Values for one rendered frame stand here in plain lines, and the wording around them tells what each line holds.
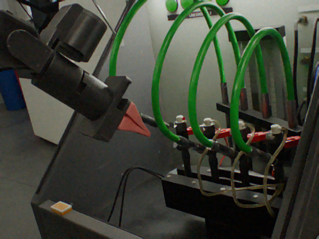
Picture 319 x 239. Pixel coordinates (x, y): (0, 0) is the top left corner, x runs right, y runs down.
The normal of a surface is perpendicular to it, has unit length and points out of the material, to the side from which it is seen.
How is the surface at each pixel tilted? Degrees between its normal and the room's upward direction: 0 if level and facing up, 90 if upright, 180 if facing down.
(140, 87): 90
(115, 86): 43
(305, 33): 90
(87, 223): 0
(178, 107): 90
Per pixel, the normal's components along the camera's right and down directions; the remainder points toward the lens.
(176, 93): -0.65, 0.33
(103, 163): 0.74, 0.08
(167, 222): -0.17, -0.94
